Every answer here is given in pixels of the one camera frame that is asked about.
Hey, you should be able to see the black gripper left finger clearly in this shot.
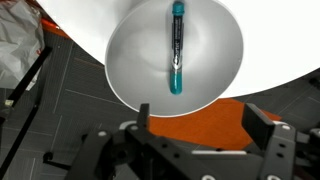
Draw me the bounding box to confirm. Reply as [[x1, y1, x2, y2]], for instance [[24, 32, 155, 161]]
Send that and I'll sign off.
[[124, 103, 162, 152]]

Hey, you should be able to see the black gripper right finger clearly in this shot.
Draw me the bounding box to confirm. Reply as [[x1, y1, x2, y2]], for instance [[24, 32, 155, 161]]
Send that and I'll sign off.
[[241, 103, 298, 180]]

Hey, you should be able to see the teal dry-erase marker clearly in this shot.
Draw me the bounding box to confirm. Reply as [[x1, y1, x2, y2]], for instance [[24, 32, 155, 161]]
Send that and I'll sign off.
[[168, 0, 186, 96]]

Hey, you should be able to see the white round bowl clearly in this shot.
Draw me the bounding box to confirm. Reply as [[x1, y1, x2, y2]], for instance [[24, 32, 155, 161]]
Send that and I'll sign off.
[[104, 0, 245, 118]]

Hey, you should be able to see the white plastic bag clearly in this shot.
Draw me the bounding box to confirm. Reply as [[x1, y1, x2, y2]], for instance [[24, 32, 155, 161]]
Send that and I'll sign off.
[[0, 0, 46, 92]]

